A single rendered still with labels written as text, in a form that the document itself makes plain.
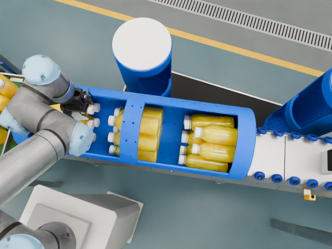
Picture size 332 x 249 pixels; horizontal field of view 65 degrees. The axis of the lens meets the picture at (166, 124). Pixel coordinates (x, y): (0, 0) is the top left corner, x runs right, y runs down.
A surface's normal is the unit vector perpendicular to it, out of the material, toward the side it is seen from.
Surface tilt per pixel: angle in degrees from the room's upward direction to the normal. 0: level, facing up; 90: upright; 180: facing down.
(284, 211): 0
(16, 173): 55
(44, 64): 0
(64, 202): 0
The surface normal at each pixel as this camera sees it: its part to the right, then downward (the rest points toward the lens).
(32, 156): 0.71, -0.40
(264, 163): -0.01, -0.25
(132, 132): -0.06, 0.08
